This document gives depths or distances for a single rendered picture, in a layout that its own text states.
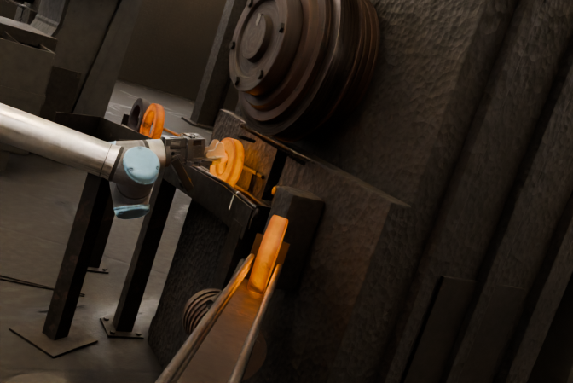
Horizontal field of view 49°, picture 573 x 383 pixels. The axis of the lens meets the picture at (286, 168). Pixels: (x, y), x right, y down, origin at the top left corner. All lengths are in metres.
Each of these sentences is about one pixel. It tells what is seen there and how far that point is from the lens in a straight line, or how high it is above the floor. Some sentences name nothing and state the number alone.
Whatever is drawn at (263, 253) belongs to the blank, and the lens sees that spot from 1.17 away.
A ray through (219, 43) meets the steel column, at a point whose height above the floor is 1.15.
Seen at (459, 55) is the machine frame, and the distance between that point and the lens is 1.37.
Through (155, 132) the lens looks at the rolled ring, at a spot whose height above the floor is 0.69.
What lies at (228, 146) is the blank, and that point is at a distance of 1.84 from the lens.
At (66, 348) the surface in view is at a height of 0.01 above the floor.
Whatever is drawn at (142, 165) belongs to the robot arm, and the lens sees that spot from 1.54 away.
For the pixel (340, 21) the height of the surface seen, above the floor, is 1.20.
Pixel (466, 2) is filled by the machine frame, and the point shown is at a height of 1.31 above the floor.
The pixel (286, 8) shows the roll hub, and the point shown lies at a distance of 1.52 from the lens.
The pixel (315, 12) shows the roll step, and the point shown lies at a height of 1.21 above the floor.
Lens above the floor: 1.05
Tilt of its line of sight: 8 degrees down
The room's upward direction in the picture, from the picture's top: 19 degrees clockwise
